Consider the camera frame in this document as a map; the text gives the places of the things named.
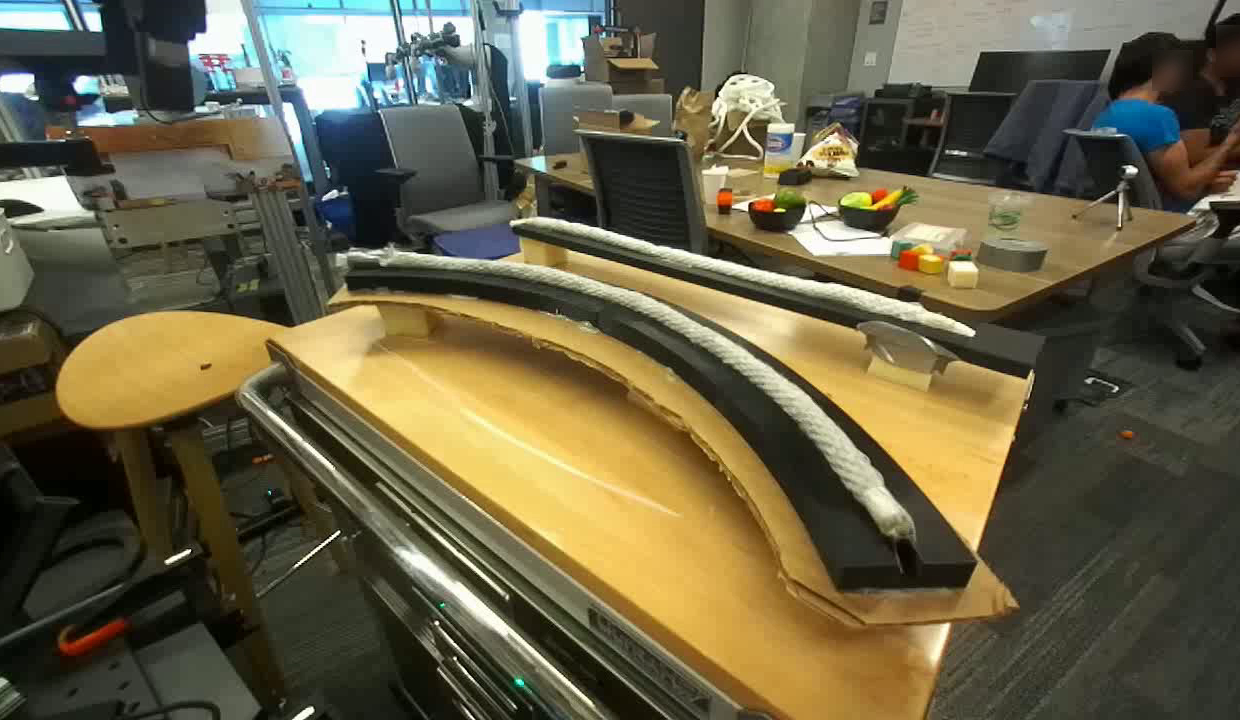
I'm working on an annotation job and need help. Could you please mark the chrome cart handle bar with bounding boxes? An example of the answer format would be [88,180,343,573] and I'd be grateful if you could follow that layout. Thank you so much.
[230,371,617,720]

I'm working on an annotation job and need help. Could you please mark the orange clamp handle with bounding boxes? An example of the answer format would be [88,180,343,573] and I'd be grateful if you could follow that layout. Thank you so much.
[52,610,133,663]

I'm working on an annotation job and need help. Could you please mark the white rope bundle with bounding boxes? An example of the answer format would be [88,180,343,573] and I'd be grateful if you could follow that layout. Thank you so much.
[709,73,786,160]

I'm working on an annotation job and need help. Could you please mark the clear plastic box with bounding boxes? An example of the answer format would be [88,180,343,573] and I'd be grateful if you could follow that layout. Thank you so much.
[888,221,969,260]

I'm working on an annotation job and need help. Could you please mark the straight black foam board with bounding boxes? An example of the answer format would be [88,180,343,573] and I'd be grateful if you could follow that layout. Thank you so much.
[511,217,1053,378]

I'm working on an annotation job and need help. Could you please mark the silver metal support bracket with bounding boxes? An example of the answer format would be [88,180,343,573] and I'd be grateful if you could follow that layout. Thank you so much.
[857,315,961,390]

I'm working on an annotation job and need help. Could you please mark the white plastic bottle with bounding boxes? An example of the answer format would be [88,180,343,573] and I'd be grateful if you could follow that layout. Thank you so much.
[758,120,800,175]

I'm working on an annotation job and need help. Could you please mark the grey duct tape roll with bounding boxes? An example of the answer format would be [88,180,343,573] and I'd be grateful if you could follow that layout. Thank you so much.
[977,236,1053,277]

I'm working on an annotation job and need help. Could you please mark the aluminium extrusion frame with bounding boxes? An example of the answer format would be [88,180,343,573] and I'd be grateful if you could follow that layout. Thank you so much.
[91,171,335,325]

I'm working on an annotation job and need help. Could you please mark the round wooden stool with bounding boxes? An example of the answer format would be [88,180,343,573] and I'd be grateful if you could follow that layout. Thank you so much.
[52,307,303,717]

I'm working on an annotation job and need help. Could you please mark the chair draped with blue jacket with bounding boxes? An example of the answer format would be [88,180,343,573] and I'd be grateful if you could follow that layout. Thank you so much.
[985,77,1111,192]

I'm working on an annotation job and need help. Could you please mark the grey office chair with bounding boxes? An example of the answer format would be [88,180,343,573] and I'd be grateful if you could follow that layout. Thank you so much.
[377,101,519,253]

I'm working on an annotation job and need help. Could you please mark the black computer monitor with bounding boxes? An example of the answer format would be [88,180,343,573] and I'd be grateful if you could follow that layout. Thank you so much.
[969,46,1115,95]

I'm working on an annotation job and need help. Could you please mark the person in blue shirt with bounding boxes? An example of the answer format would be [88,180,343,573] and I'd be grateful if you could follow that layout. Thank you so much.
[1091,28,1240,209]

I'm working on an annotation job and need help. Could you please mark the small white tripod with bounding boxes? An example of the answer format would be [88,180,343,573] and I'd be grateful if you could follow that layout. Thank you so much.
[1094,160,1145,233]

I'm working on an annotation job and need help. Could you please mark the clear plastic cup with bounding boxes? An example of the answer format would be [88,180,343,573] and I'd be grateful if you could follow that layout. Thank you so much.
[985,192,1033,236]

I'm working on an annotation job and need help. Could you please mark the wooden office table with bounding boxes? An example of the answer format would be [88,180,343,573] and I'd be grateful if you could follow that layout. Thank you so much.
[517,153,1194,325]

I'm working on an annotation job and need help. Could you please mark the dark blue office chair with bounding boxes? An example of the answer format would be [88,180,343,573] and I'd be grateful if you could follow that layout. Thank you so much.
[311,107,411,245]

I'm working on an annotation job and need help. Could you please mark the white plastic bag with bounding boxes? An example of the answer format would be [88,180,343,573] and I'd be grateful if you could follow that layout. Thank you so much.
[800,123,864,180]

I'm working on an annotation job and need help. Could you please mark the white braided rope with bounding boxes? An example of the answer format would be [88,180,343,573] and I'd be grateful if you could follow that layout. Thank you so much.
[339,245,919,548]

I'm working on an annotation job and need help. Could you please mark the white equipment box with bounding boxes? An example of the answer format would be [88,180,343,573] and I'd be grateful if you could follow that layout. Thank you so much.
[0,203,34,318]

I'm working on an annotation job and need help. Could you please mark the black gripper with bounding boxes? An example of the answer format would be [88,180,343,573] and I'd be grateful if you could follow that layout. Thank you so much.
[100,0,210,115]

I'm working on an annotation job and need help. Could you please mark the curved black foam board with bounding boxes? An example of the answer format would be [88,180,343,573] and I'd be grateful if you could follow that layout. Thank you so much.
[339,253,978,596]

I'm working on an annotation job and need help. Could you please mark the white rope on straight board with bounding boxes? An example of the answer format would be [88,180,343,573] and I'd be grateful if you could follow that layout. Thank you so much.
[508,211,978,345]

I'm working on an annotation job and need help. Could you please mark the curved cardboard base sheet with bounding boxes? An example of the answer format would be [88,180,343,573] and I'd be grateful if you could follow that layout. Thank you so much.
[329,287,1025,631]

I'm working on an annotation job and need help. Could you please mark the white paper sheets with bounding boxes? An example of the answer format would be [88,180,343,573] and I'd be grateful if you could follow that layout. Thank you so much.
[782,203,903,260]

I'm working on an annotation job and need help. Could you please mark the dark bowl of fruit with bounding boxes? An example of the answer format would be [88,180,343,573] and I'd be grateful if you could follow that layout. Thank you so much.
[834,183,916,236]
[742,186,810,236]

